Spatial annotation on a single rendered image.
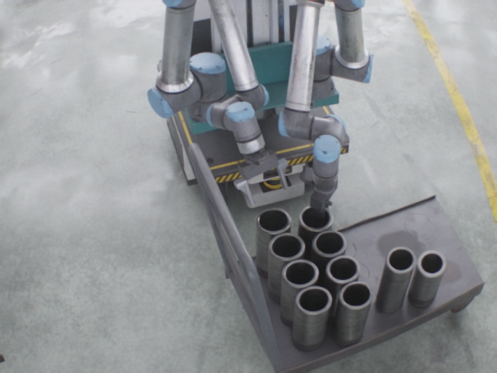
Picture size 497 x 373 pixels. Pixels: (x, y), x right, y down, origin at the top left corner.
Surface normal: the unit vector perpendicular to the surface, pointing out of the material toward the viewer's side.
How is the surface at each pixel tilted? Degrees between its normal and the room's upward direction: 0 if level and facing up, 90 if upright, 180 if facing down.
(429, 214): 0
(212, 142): 0
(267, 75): 90
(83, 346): 0
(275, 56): 90
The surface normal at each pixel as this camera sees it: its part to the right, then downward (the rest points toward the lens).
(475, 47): -0.02, -0.69
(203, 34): 0.30, 0.69
